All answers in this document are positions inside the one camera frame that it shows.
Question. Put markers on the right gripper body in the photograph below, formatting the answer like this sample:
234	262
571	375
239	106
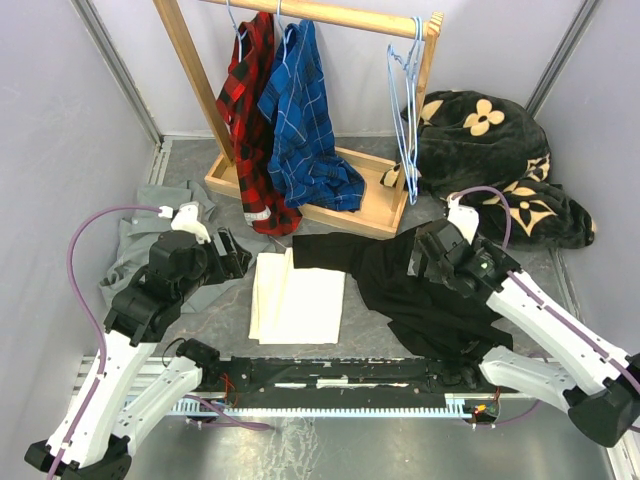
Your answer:
434	271

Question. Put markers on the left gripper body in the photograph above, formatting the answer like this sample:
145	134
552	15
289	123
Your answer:
205	267

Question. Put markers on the black shirt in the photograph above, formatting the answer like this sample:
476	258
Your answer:
429	319

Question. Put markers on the light blue hangers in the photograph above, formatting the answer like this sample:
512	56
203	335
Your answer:
406	131

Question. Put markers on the wooden clothes rack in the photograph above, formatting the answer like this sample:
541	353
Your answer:
385	192

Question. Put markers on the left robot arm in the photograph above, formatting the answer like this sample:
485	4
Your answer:
101	432

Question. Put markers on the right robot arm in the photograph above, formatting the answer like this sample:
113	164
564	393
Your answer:
591	380

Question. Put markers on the grey shirt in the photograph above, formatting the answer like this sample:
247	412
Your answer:
142	229

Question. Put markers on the blue plaid shirt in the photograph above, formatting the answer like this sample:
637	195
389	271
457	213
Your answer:
304	165

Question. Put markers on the red plaid shirt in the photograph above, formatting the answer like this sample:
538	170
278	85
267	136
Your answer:
251	135

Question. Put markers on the blue hanger under red shirt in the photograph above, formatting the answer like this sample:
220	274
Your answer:
240	36

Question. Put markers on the cream folded cloth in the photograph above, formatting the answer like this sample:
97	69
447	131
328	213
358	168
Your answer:
295	306

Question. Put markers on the black floral blanket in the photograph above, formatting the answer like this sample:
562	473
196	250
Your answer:
493	152

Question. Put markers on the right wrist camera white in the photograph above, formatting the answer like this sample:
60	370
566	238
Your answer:
464	218

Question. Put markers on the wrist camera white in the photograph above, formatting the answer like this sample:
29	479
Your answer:
187	218
464	218

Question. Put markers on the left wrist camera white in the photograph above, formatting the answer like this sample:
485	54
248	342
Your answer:
187	218

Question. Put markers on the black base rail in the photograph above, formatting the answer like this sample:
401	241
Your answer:
332	383

